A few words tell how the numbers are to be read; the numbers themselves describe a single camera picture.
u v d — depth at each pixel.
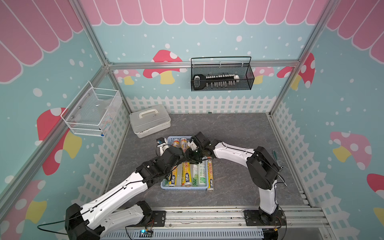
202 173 0.85
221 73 0.92
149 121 0.99
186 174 0.77
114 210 0.44
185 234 0.71
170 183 0.78
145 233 0.73
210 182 0.83
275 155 0.97
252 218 0.74
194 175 0.84
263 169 0.50
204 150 0.69
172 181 0.79
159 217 0.74
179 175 0.85
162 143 0.66
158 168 0.54
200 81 0.89
